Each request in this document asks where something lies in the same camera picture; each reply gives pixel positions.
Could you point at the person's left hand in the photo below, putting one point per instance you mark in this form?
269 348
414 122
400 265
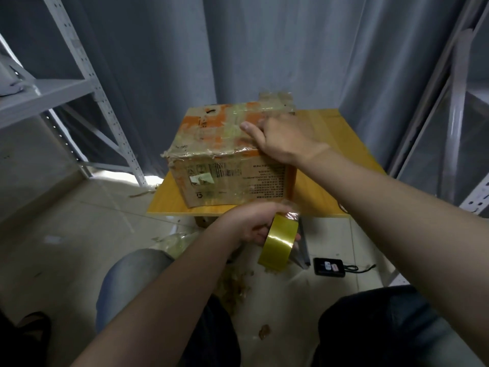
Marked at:
248 221

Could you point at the person's right hand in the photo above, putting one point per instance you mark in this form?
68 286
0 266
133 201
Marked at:
286 141

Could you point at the yellow tape roll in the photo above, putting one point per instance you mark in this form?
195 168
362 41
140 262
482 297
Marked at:
276 244

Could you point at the medium brown cardboard box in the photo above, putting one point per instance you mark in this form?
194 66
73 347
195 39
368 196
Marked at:
275 99

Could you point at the large orange print cardboard box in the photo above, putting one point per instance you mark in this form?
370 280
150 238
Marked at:
221 172

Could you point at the person's right forearm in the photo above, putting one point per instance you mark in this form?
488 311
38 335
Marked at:
412 240

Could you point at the person's left forearm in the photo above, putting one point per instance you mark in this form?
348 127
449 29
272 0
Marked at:
153 309

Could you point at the tape scraps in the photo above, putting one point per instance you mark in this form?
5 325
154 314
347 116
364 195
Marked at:
233 279

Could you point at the person's right leg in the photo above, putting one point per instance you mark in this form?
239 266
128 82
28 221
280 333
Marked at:
390 325

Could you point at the yellow wooden table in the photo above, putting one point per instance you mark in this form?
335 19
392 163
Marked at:
344 141

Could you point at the black power adapter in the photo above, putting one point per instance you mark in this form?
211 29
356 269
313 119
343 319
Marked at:
329 266

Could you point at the grey curtain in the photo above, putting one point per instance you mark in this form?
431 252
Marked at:
229 42

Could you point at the grey metal shelf unit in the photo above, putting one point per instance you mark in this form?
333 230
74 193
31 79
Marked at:
46 91
458 126

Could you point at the black sandal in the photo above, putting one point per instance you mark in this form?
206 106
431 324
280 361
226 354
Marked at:
34 328

